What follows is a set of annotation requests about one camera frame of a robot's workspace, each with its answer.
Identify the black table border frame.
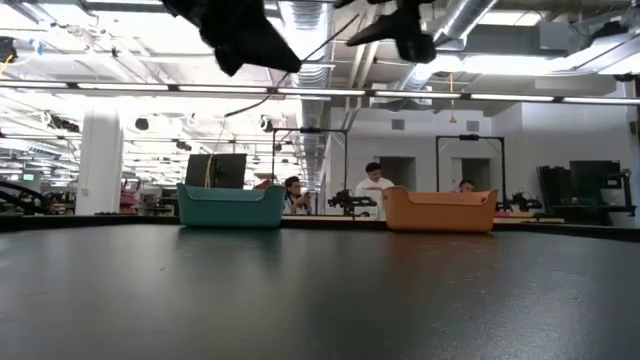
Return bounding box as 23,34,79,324
0,213,640,243

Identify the long ceiling light bar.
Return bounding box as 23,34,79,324
0,79,640,105

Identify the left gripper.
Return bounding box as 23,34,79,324
162,0,304,78

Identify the white square pillar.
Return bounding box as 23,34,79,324
74,112,124,216

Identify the teal plastic bin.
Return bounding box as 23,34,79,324
175,182,287,230

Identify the orange plastic bin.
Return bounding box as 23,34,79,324
382,186,499,235

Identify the red storage rack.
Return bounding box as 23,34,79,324
118,177,142,216

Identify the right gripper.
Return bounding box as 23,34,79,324
334,0,437,64

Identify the silver ventilation duct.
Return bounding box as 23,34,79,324
279,0,337,189
432,0,501,49

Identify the black monitor on stand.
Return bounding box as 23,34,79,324
183,152,249,190

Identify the black desk monitor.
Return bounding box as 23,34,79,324
536,165,572,207
568,159,623,194

